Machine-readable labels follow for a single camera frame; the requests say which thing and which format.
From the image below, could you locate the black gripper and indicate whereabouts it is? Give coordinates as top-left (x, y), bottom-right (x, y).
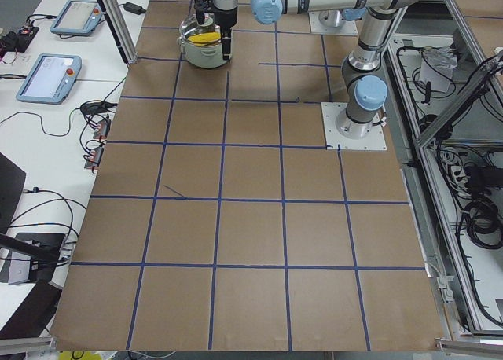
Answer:
top-left (194, 0), bottom-right (237, 61)

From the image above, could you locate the yellow corn cob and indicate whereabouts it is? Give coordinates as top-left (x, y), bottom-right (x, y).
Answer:
top-left (188, 31), bottom-right (221, 46)

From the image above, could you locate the glass pot lid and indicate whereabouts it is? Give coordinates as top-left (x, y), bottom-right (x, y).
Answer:
top-left (179, 14), bottom-right (221, 46)

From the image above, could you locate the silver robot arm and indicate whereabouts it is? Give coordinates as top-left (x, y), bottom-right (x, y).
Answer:
top-left (251, 0), bottom-right (419, 140)
top-left (194, 0), bottom-right (238, 61)

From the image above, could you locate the black power adapter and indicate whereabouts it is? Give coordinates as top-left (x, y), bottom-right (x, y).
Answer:
top-left (123, 2), bottom-right (146, 15)

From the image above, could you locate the upper teach pendant tablet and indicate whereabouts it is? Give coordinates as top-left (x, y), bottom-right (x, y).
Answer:
top-left (50, 0), bottom-right (103, 36)

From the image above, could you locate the teach pendant tablet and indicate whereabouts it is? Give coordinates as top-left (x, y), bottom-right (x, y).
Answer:
top-left (50, 0), bottom-right (103, 36)
top-left (16, 53), bottom-right (82, 105)

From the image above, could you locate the lower teach pendant tablet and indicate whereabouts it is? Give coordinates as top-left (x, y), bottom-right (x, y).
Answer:
top-left (16, 53), bottom-right (82, 105)

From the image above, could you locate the black monitor stand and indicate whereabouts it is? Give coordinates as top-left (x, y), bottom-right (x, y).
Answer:
top-left (0, 151), bottom-right (68, 290)

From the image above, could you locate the steel pot with green handles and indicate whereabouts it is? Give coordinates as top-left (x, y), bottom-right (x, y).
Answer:
top-left (178, 37), bottom-right (228, 69)

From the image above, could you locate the aluminium frame post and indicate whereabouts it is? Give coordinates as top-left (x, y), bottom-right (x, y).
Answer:
top-left (97, 0), bottom-right (138, 65)

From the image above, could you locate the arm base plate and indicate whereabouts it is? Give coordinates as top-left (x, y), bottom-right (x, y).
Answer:
top-left (309, 10), bottom-right (358, 36)
top-left (321, 102), bottom-right (387, 152)

